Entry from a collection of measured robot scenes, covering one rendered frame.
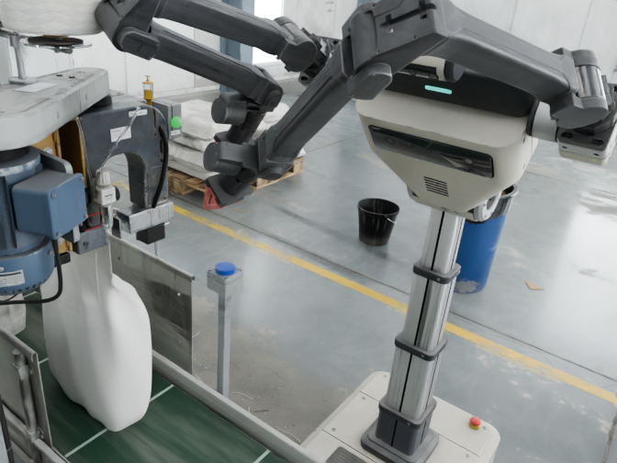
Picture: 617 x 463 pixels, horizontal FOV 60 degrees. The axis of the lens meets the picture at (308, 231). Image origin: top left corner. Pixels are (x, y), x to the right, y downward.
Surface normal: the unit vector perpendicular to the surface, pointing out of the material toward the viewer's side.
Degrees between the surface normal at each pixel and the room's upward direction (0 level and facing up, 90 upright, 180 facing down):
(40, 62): 90
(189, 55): 110
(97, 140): 90
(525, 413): 0
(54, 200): 90
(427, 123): 40
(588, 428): 0
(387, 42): 63
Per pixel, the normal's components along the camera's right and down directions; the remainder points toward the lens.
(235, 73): 0.58, 0.66
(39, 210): -0.22, 0.40
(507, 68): 0.10, 0.95
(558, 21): -0.59, 0.30
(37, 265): 0.87, 0.29
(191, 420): 0.08, -0.90
